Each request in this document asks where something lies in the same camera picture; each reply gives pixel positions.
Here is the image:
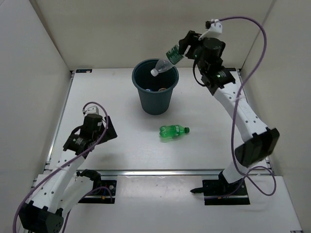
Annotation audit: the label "green label clear bottle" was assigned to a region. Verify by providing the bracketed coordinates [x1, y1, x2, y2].
[150, 44, 183, 77]

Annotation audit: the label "green soda bottle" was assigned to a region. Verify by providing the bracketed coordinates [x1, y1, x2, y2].
[159, 125, 190, 139]

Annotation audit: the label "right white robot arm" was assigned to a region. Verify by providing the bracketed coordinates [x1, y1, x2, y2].
[178, 31, 279, 199]

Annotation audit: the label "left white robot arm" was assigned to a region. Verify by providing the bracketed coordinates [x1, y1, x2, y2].
[18, 114, 117, 233]

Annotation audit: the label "dark green plastic bin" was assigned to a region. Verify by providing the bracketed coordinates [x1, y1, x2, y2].
[132, 59, 179, 115]

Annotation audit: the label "left black table label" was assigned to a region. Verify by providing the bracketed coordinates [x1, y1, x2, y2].
[75, 69, 92, 73]

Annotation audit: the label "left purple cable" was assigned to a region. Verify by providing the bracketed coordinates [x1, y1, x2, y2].
[12, 101, 115, 231]

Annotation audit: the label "purple cable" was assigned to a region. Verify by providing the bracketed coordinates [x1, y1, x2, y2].
[12, 101, 115, 231]
[216, 16, 277, 199]

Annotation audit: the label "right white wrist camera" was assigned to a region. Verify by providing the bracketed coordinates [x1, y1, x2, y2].
[198, 19, 223, 41]

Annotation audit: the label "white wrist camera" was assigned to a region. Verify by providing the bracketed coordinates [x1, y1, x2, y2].
[82, 105, 99, 115]
[198, 19, 223, 41]

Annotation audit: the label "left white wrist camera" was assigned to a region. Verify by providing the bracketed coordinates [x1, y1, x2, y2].
[82, 105, 99, 115]

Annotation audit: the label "aluminium table rail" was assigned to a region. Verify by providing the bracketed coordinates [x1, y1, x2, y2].
[96, 169, 221, 176]

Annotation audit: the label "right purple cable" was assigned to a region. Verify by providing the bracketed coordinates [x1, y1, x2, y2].
[216, 16, 277, 199]

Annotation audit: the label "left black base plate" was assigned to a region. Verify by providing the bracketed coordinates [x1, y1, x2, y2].
[79, 176, 117, 204]

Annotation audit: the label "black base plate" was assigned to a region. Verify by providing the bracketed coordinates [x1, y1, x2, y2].
[202, 180, 250, 206]
[79, 176, 117, 204]

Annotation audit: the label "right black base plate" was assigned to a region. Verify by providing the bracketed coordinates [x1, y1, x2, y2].
[202, 180, 250, 206]

